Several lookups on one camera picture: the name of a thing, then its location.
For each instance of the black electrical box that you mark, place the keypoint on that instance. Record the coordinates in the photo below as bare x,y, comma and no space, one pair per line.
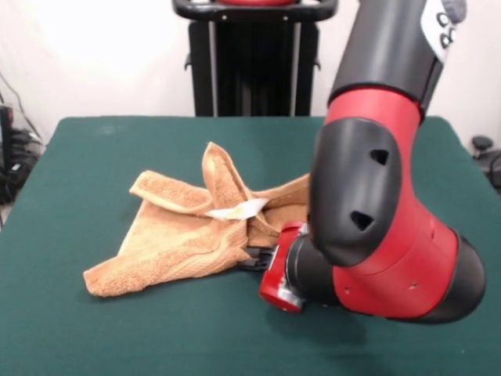
5,129

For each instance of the black office chair base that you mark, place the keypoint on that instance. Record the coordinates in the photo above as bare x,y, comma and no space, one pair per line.
482,143

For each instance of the red robot base disc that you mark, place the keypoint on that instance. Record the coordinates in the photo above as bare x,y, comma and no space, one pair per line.
254,1

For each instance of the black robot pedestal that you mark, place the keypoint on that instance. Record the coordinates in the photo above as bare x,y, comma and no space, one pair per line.
254,58

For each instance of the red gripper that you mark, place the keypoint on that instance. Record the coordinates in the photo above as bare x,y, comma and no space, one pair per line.
274,282

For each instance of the dark green table cloth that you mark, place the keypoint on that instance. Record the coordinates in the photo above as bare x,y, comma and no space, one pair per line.
156,333

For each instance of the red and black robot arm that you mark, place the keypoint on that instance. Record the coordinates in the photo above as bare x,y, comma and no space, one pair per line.
383,176

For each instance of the orange terry towel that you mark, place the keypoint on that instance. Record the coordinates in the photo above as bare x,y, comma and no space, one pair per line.
176,243

